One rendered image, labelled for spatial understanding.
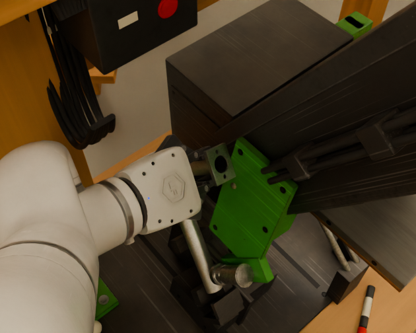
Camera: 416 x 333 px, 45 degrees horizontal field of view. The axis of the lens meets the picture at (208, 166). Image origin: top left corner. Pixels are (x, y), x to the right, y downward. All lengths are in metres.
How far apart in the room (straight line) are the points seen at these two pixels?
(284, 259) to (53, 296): 0.81
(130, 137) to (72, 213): 1.93
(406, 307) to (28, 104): 0.78
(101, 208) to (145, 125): 1.84
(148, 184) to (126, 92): 1.96
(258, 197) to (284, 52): 0.29
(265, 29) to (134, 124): 1.56
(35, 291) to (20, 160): 0.27
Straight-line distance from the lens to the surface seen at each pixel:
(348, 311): 1.04
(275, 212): 0.74
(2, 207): 0.51
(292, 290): 1.03
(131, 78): 2.67
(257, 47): 0.93
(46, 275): 0.30
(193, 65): 0.89
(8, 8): 0.58
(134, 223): 0.64
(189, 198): 0.70
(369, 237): 0.85
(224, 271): 0.85
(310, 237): 1.09
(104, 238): 0.62
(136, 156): 1.22
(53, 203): 0.49
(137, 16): 0.70
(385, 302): 1.07
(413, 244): 0.86
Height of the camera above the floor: 1.84
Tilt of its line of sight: 54 degrees down
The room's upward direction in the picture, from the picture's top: straight up
